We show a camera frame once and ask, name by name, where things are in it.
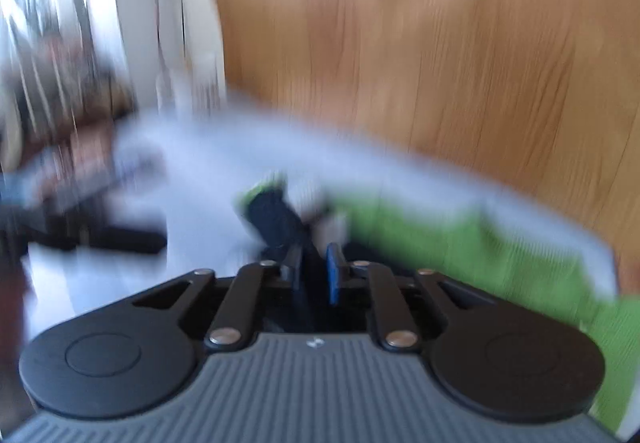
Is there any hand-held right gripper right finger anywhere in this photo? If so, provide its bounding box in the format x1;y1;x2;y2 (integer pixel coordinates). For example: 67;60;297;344
326;243;478;355

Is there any navy and green small jacket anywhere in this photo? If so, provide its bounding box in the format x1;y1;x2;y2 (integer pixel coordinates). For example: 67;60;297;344
235;175;640;429

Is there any wood pattern board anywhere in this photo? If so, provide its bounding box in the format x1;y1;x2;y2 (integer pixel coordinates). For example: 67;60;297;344
205;0;640;274

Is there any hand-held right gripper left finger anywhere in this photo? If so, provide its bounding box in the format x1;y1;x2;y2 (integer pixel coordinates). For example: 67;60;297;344
131;243;307;355

